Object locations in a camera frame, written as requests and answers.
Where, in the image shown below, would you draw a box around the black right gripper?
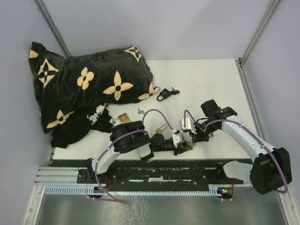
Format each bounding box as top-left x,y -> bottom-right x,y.
188,120 -> 218,143

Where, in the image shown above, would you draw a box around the small brass padlock top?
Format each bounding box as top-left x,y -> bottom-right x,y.
187,142 -> 195,148

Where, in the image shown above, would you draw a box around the small brass padlock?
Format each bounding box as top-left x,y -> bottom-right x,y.
155,124 -> 168,134
187,142 -> 195,148

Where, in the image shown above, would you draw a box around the black padlock keys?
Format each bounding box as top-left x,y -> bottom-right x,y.
170,87 -> 180,95

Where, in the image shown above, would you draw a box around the black padlock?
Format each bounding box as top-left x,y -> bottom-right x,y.
157,89 -> 171,102

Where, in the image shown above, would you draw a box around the large padlock keys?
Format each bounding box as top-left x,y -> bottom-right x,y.
138,108 -> 145,115

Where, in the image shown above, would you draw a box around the large brass padlock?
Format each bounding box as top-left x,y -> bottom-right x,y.
112,113 -> 131,126

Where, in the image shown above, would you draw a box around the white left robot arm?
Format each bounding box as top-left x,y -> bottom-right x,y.
87,121 -> 193,183

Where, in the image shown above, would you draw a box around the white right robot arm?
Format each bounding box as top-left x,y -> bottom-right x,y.
180,99 -> 292,195

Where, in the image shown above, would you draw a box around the black floral garment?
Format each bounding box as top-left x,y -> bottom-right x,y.
51,104 -> 113,149

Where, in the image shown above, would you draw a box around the black floral plush pillow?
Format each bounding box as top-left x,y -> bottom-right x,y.
29,42 -> 160,133

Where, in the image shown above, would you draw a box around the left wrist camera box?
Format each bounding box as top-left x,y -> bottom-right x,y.
172,130 -> 185,147

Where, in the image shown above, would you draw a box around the light blue cable duct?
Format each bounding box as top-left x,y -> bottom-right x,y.
45,185 -> 233,197

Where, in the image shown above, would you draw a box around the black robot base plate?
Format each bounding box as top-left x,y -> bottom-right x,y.
77,158 -> 251,191

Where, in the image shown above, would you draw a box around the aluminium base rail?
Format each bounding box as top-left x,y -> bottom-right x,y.
34,167 -> 94,186

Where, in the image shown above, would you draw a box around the right aluminium frame post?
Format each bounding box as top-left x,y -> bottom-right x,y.
239,0 -> 282,68

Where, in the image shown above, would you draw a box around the aluminium frame post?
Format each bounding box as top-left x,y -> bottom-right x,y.
34,0 -> 71,57
239,0 -> 282,68

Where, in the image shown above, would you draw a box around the left aluminium frame post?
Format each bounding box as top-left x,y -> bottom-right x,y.
34,0 -> 71,57

